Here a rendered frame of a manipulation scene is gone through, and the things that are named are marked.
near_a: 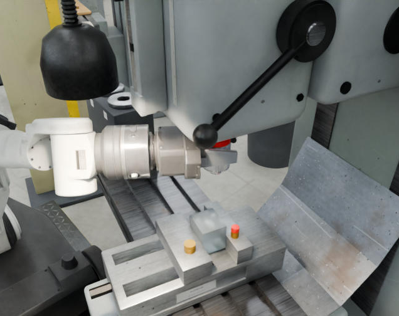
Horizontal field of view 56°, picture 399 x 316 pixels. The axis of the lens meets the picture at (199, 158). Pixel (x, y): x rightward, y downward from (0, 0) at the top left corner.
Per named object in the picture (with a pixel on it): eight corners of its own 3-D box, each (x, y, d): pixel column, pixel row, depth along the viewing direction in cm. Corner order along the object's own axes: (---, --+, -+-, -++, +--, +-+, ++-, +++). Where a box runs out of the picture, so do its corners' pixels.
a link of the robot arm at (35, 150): (66, 120, 55) (15, 119, 62) (71, 179, 56) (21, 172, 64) (100, 117, 60) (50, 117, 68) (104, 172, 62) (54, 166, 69)
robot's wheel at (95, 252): (85, 278, 144) (75, 240, 133) (96, 271, 146) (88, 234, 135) (111, 313, 131) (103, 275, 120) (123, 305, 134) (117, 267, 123)
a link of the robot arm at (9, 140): (46, 182, 68) (-9, 173, 79) (63, 128, 70) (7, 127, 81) (-11, 165, 59) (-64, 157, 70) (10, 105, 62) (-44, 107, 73)
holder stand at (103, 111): (121, 173, 111) (112, 111, 100) (93, 142, 126) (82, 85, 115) (157, 160, 116) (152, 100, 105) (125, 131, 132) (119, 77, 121)
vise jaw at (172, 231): (183, 286, 69) (182, 271, 67) (155, 232, 80) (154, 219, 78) (212, 274, 71) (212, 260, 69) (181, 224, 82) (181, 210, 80)
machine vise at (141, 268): (124, 333, 69) (117, 295, 63) (105, 273, 80) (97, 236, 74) (282, 269, 81) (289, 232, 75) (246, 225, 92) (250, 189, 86)
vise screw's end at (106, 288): (91, 301, 70) (90, 294, 69) (90, 294, 72) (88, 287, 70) (112, 293, 72) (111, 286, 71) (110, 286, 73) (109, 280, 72)
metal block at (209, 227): (202, 256, 74) (202, 234, 71) (190, 236, 79) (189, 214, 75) (225, 247, 76) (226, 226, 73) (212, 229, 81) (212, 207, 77)
